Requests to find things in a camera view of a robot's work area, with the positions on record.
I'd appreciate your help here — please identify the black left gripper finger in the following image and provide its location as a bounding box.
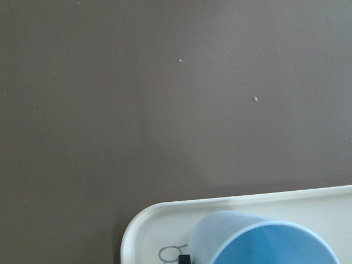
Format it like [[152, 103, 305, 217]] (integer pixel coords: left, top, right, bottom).
[[178, 255, 191, 264]]

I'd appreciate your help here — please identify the blue cup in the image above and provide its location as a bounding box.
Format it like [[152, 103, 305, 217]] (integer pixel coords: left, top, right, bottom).
[[188, 211, 339, 263]]

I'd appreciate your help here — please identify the cream rabbit tray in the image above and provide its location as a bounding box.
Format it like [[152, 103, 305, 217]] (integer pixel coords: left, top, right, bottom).
[[120, 184, 352, 264]]

